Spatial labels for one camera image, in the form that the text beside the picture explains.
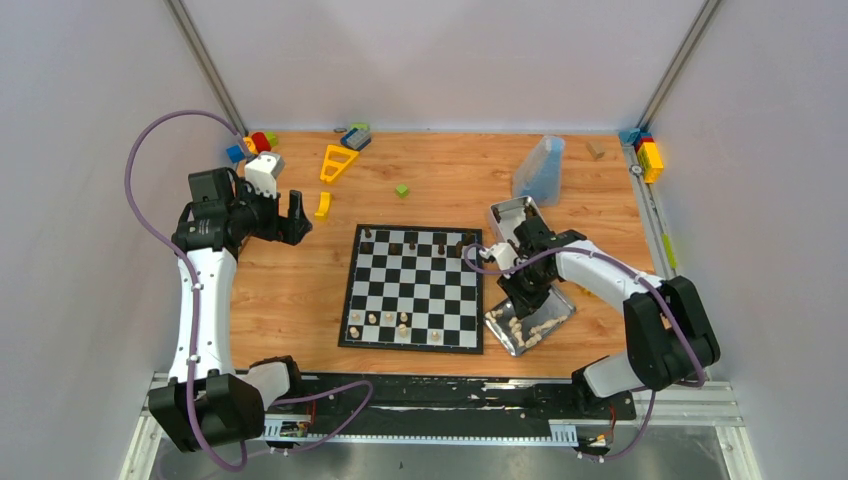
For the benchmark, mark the red cylinder block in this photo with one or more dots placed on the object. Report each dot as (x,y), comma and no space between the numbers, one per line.
(261,142)

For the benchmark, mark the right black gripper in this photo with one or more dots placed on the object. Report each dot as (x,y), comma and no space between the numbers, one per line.
(522,303)

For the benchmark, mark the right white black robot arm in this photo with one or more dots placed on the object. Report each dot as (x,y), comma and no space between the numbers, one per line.
(668,336)

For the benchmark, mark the blue cube block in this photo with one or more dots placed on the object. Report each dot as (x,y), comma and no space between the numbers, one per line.
(235,154)

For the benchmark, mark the blue grey toy block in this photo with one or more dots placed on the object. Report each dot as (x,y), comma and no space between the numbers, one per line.
(357,137)

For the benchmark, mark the small wooden block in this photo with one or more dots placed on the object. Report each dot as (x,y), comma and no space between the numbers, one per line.
(595,149)

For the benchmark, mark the yellow lego brick stack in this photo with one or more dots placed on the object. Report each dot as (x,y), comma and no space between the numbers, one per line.
(650,160)

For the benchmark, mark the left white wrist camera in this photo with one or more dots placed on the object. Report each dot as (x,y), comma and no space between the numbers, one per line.
(264,172)

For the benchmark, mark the black white chessboard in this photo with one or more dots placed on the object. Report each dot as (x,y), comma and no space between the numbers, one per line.
(413,275)

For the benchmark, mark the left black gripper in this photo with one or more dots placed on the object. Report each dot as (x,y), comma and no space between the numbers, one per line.
(279,216)

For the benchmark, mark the white metal box dark pieces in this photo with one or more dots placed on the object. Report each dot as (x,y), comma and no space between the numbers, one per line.
(517,221)

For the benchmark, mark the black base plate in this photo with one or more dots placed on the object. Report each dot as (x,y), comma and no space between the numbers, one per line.
(446,406)

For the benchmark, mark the yellow curved toy piece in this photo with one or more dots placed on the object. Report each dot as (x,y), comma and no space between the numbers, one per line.
(323,209)

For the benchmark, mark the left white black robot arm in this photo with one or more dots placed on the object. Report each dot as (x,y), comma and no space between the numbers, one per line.
(206,402)

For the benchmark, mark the yellow triangular toy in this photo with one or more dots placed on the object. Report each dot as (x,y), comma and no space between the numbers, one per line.
(337,160)

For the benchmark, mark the silver metal tray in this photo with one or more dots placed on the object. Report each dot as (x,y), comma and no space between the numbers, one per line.
(518,336)

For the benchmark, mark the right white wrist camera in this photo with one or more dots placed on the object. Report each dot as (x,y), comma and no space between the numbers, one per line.
(502,255)

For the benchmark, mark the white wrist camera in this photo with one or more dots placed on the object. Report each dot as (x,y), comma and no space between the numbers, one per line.
(502,255)
(264,172)

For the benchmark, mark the clear plastic container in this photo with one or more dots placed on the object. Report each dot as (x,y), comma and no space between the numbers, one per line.
(540,174)

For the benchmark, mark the yellow cylinder block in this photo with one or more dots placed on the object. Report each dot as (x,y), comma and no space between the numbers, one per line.
(250,145)

